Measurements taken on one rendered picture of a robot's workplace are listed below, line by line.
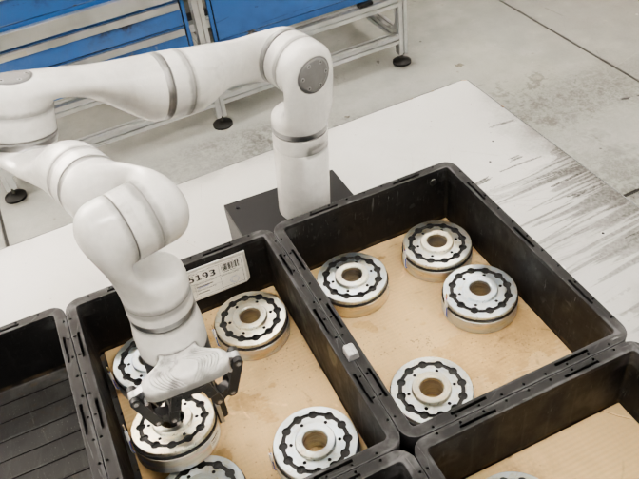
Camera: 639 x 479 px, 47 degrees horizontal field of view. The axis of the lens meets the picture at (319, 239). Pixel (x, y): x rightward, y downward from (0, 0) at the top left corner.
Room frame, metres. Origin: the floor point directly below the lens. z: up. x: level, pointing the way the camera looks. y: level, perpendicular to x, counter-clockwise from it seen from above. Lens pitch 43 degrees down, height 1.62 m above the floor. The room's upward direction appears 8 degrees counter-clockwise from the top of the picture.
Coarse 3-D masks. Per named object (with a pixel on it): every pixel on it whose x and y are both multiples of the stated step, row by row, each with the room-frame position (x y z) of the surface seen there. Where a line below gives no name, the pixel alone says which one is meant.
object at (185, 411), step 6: (186, 408) 0.53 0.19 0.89; (186, 414) 0.52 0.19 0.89; (192, 414) 0.53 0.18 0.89; (186, 420) 0.51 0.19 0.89; (162, 426) 0.51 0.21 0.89; (180, 426) 0.51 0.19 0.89; (186, 426) 0.51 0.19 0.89; (156, 432) 0.51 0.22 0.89; (162, 432) 0.50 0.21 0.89; (168, 432) 0.50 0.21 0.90; (174, 432) 0.50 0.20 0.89; (180, 432) 0.50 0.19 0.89
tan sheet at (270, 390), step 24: (216, 312) 0.74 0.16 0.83; (288, 312) 0.72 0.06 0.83; (264, 360) 0.64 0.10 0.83; (288, 360) 0.63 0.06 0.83; (312, 360) 0.63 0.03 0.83; (240, 384) 0.60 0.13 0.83; (264, 384) 0.60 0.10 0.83; (288, 384) 0.59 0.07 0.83; (312, 384) 0.59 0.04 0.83; (240, 408) 0.57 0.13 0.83; (264, 408) 0.56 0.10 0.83; (288, 408) 0.56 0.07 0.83; (336, 408) 0.55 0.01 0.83; (240, 432) 0.53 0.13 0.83; (264, 432) 0.52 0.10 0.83; (240, 456) 0.50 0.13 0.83; (264, 456) 0.49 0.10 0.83
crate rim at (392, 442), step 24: (240, 240) 0.78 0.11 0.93; (192, 264) 0.75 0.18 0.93; (288, 264) 0.71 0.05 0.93; (72, 312) 0.68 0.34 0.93; (312, 312) 0.62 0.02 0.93; (72, 336) 0.64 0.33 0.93; (336, 336) 0.58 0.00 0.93; (96, 384) 0.56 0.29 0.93; (360, 384) 0.51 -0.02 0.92; (96, 408) 0.52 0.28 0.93; (96, 432) 0.49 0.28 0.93; (384, 432) 0.44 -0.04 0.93; (360, 456) 0.41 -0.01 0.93
